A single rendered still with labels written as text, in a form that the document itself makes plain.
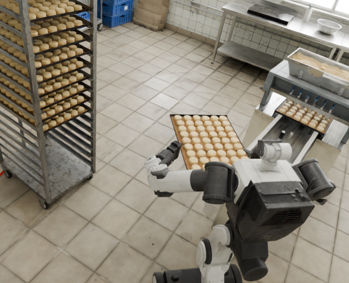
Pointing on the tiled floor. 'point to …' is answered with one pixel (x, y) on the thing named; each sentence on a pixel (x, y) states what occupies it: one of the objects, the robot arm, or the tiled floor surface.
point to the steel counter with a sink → (249, 56)
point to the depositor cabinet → (327, 153)
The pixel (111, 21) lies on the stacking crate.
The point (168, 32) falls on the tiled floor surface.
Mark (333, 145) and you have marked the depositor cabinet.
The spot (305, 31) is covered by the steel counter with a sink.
